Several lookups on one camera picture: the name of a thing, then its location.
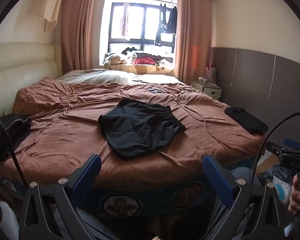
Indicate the pile of dark clothes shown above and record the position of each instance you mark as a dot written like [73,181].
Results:
[7,135]

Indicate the red cloth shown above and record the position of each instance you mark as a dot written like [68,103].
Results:
[143,61]

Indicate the brown blanket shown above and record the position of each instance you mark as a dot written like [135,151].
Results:
[65,130]

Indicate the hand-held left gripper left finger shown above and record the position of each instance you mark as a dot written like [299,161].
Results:
[88,177]

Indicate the stuffed toys on windowsill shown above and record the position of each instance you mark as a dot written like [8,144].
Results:
[147,54]

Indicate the person's right leg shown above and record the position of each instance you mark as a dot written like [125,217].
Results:
[241,176]

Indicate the pink hanging garment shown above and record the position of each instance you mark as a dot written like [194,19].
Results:
[125,22]

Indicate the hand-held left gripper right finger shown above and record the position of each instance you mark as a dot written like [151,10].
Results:
[221,180]

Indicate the white bed sheet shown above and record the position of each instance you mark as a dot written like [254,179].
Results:
[97,77]

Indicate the white rounded object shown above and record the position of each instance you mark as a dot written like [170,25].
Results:
[2,220]

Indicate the blue printed bed sheet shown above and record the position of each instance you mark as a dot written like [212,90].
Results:
[152,200]

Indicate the bear printed yellow cushion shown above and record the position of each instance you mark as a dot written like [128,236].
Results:
[140,69]

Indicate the grey fluffy rug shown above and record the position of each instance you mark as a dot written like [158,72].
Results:
[275,173]

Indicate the white plush toy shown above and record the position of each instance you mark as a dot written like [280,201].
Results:
[117,58]

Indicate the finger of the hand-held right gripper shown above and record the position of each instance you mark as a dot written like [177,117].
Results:
[291,143]
[273,148]

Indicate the black pants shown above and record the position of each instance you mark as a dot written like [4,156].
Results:
[140,130]

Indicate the white nightstand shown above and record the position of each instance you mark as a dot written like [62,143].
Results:
[210,91]

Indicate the person's right hand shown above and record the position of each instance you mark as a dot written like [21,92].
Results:
[294,197]

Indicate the white and blue plastic bag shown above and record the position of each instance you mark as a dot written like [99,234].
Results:
[283,190]

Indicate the black hanging bodysuit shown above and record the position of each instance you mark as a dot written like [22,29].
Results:
[161,25]

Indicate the stack of folded black clothes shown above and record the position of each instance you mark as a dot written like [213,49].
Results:
[247,120]

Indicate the black hanging dress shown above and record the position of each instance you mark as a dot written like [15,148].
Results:
[173,20]

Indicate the black framed window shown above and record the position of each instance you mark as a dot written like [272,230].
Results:
[142,22]

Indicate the cream hanging cloth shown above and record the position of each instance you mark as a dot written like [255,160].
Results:
[52,2]

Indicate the cream padded headboard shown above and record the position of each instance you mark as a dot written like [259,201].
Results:
[22,67]

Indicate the pink curtain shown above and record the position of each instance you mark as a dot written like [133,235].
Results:
[80,30]
[192,30]

